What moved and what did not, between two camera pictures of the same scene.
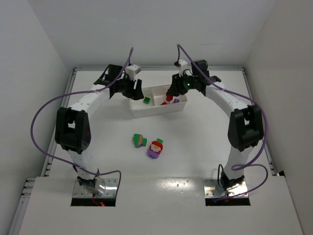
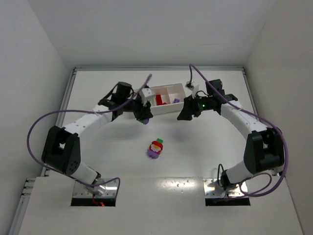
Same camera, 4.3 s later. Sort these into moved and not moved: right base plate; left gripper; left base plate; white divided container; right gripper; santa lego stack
Moved: left gripper; right gripper
Not moved: right base plate; left base plate; white divided container; santa lego stack
